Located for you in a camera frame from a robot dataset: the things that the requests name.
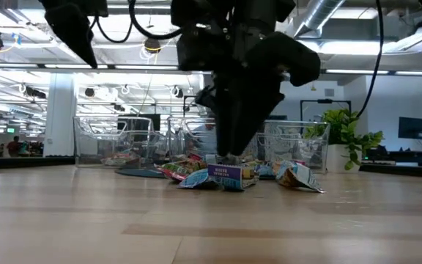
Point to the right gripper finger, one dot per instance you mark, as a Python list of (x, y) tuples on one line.
[(209, 97), (240, 117)]

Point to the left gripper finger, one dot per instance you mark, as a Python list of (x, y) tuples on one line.
[(75, 36)]

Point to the red Chewy chocolate chip bar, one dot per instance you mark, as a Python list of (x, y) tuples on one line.
[(176, 170)]

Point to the purple print granola bar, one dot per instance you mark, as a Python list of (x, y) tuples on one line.
[(233, 176)]

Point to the blue granola bar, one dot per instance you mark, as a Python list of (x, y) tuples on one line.
[(265, 171), (196, 180)]

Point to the red green granola bar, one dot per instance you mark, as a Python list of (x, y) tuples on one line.
[(125, 154)]

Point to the linear ceiling light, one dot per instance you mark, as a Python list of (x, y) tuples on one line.
[(379, 72), (50, 66)]

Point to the clear plastic bin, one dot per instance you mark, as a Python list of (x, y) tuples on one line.
[(97, 139), (299, 146), (189, 135)]

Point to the white structural column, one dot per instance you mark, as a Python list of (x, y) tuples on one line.
[(60, 117)]

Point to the orange Chewy peanut butter bar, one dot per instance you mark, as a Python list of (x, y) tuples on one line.
[(299, 177)]

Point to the green potted plant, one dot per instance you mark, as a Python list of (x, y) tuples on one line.
[(343, 128)]

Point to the round dark blue mat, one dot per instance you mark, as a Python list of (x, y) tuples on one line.
[(137, 172)]

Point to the white plant pot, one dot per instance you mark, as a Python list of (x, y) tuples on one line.
[(337, 157)]

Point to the green exit sign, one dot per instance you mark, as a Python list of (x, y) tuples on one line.
[(11, 130)]

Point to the person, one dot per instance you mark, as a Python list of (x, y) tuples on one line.
[(13, 146)]

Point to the dark desk monitor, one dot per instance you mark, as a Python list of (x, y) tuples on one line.
[(411, 128)]

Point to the black desk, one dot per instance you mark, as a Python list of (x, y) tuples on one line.
[(409, 154)]

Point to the black frame stand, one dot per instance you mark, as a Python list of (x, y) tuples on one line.
[(324, 100)]

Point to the silver ventilation duct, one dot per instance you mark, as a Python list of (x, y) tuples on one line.
[(317, 14)]

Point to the black aluminium table frame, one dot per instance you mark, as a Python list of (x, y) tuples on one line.
[(409, 172), (31, 162)]

